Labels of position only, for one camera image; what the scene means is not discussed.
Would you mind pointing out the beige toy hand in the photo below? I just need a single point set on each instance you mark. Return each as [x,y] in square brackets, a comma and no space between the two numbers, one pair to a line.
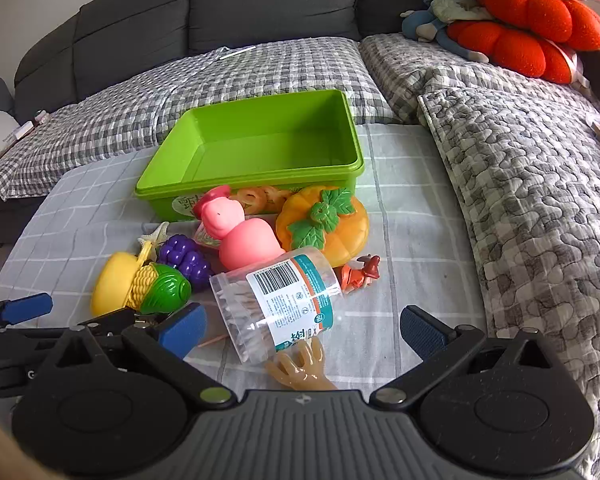
[300,370]

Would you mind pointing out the purple toy grapes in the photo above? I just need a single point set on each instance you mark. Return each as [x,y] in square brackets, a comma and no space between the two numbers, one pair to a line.
[185,260]

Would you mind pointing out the orange toy pumpkin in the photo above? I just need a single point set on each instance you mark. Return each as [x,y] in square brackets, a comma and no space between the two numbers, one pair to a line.
[350,235]

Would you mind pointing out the blue plush toy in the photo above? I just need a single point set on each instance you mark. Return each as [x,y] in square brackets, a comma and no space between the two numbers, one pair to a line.
[420,25]

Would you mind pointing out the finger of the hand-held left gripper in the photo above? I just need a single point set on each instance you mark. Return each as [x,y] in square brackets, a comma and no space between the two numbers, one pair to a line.
[110,321]
[27,308]

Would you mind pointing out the small red toy figure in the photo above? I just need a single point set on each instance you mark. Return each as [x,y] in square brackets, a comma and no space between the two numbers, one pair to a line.
[355,275]

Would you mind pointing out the dark grey sofa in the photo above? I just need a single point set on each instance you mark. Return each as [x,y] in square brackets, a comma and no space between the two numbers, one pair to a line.
[145,25]

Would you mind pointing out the beige toy starfish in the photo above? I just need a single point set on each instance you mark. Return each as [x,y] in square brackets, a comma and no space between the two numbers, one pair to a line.
[155,235]

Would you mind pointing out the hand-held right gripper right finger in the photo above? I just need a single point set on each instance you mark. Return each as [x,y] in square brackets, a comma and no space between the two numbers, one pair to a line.
[422,332]

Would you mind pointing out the toy corn cob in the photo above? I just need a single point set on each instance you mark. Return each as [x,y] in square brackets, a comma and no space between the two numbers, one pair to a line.
[167,287]

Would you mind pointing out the yellow toy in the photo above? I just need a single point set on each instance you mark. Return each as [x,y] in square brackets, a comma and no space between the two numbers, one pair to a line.
[110,280]

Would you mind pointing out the pink toy figure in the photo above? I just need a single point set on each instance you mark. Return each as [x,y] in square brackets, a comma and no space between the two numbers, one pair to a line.
[245,245]

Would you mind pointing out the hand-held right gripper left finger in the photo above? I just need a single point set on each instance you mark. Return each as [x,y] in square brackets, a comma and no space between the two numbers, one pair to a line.
[182,331]

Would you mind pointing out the white paper strip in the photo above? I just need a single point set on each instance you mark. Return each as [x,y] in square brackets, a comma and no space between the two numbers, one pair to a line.
[237,52]

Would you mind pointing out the clear cotton swab jar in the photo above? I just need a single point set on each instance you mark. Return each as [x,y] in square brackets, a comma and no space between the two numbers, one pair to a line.
[280,305]

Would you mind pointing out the flat small box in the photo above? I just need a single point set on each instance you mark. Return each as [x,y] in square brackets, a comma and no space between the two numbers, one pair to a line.
[17,137]

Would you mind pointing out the orange flower cushion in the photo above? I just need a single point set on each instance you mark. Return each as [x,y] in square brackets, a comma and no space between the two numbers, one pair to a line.
[510,50]
[545,15]

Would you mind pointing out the grey patterned quilt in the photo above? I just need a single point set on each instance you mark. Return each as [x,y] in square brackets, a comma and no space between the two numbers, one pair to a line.
[530,210]

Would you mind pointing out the green plastic box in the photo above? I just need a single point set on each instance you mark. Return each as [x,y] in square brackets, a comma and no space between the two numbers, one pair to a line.
[260,160]

